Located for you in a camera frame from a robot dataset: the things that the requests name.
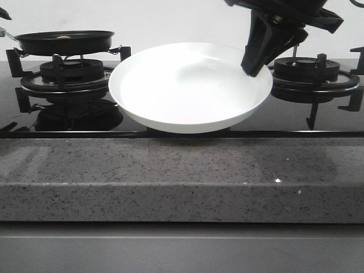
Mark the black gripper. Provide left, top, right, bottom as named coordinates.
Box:
left=225, top=0, right=344, bottom=77

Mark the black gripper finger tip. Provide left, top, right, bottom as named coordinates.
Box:
left=0, top=8, right=12, bottom=20

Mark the black frying pan green handle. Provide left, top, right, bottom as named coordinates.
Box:
left=1, top=28, right=114, bottom=56

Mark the white ceramic plate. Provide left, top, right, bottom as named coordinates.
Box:
left=109, top=43, right=273, bottom=134

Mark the black pan support grate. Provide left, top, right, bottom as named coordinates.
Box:
left=6, top=48, right=114, bottom=113

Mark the black round gas burner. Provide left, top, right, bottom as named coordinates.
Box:
left=40, top=59, right=104, bottom=84

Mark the black glass gas cooktop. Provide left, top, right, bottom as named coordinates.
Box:
left=1, top=61, right=363, bottom=139

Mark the grey cabinet front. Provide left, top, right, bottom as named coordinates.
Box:
left=1, top=222, right=363, bottom=272

